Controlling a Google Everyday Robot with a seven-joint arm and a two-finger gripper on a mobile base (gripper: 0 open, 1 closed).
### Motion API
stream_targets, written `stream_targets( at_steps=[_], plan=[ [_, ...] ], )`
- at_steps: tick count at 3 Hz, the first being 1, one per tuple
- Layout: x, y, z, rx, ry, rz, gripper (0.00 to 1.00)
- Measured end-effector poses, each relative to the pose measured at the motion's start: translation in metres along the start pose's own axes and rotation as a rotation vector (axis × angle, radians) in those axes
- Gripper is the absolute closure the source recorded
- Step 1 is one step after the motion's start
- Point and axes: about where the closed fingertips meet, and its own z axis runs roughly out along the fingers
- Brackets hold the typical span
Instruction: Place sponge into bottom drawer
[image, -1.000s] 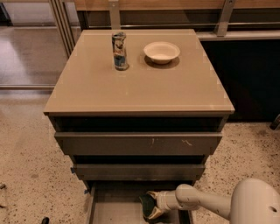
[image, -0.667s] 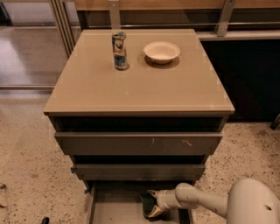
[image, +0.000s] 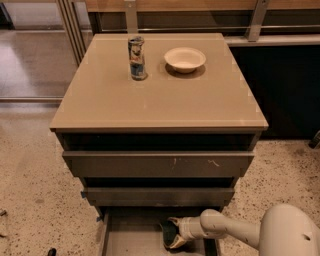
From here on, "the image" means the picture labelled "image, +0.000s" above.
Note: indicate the grey middle drawer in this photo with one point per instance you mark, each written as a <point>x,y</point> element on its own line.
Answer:
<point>159,197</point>

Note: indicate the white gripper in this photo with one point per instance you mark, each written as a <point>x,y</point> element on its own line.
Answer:
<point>186,228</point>

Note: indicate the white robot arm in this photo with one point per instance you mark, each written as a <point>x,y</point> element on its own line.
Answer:
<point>285,230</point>

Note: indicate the metal railing frame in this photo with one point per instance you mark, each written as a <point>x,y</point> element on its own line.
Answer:
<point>242,22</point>

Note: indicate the grey drawer cabinet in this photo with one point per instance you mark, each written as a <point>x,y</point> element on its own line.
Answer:
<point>211,109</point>

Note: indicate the small black floor object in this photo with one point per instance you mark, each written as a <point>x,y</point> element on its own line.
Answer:
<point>52,252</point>

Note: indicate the grey top drawer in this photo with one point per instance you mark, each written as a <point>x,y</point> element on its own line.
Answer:
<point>157,164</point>

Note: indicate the blue silver drink can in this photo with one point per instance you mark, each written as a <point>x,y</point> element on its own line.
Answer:
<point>136,58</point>

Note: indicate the white bowl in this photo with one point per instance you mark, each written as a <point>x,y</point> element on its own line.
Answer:
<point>185,59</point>

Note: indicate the grey open bottom drawer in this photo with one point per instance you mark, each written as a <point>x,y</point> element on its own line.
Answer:
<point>136,231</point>

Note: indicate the green yellow sponge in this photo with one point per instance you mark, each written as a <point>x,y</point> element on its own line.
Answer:
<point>169,232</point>

